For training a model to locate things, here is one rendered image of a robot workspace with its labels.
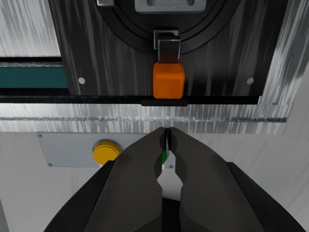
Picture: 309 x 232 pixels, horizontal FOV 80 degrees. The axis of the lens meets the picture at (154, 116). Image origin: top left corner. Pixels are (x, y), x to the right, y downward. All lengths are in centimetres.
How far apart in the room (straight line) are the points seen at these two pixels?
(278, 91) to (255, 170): 25
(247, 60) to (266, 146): 26
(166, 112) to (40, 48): 20
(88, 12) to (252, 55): 18
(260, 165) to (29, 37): 49
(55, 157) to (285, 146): 44
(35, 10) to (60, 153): 20
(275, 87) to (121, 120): 20
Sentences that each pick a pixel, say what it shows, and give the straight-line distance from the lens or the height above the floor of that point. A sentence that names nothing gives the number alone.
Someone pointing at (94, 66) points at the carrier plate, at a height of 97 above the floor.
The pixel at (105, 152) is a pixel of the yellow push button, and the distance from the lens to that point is 29.
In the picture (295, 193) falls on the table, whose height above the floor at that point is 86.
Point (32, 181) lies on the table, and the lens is 58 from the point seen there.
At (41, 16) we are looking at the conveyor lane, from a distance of 31.
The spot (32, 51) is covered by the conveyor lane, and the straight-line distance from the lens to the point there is 33.
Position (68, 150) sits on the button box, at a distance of 32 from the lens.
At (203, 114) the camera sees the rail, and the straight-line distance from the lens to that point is 26.
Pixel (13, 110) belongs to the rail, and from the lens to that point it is 32.
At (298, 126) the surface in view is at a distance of 47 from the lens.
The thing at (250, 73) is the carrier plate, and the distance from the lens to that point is 25.
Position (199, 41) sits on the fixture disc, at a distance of 20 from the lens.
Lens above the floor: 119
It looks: 63 degrees down
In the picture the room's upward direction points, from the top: 176 degrees counter-clockwise
